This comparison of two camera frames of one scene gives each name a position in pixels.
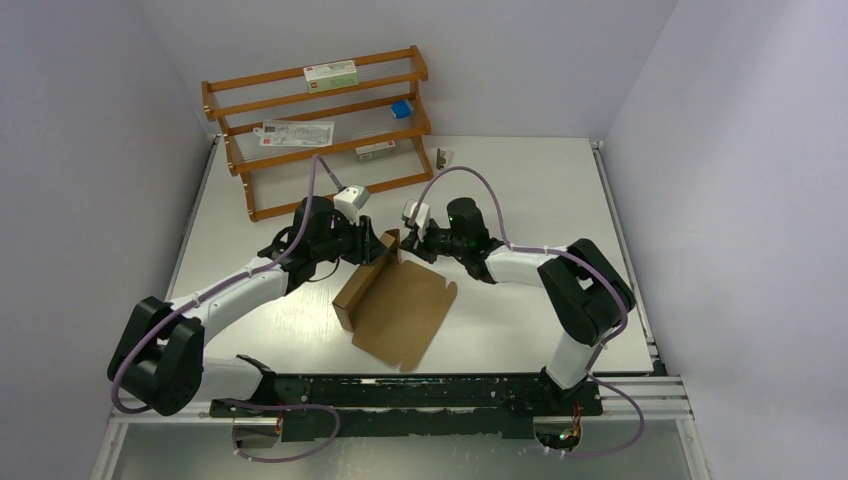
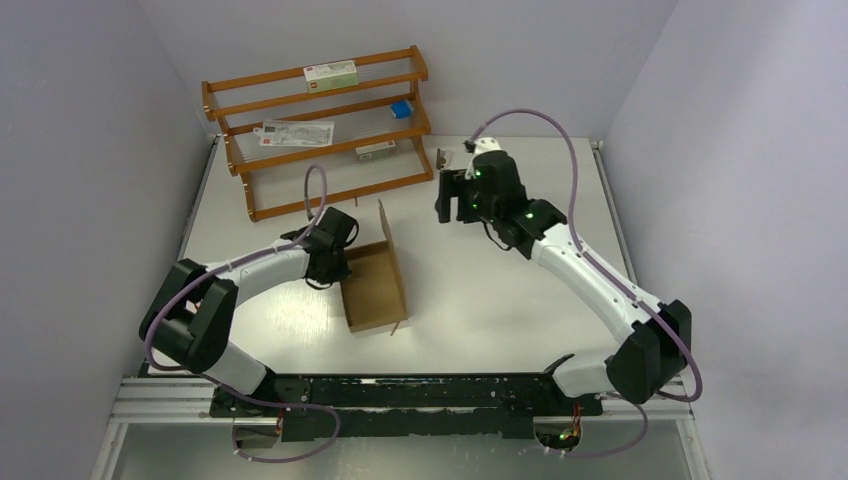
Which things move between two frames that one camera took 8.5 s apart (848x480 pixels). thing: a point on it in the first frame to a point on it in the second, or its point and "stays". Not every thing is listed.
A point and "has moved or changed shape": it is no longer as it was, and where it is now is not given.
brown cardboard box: x=393 y=307 has moved or changed shape
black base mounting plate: x=340 y=409 stays
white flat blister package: x=295 y=133 stays
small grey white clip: x=444 y=158 stays
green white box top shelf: x=330 y=76 stays
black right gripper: x=412 y=244 to x=454 y=183
